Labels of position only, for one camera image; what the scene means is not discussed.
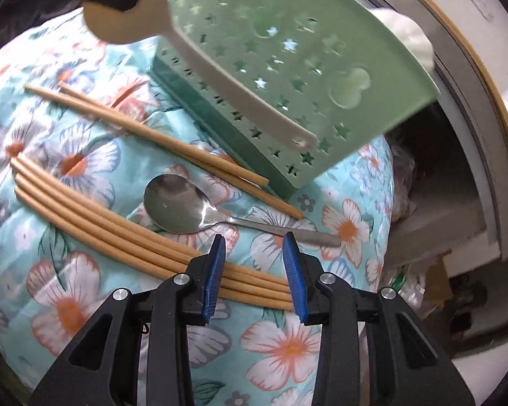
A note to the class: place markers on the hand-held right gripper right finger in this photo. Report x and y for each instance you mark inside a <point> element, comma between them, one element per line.
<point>294,279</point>

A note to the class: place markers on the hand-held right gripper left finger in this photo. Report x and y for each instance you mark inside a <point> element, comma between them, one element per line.
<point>214,279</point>

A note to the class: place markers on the metal spoon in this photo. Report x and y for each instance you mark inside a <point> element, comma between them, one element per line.
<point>173,205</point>

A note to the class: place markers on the beige rice paddle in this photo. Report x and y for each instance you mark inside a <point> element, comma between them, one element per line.
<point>245,93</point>

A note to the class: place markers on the green star-perforated utensil holder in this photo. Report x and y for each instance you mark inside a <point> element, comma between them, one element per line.
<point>321,29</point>

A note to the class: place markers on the teal floral blanket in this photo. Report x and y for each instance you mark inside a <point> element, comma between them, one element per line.
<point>110,325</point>

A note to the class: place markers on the white ceramic spoon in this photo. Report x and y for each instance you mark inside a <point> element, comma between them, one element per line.
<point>421,46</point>
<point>391,21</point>

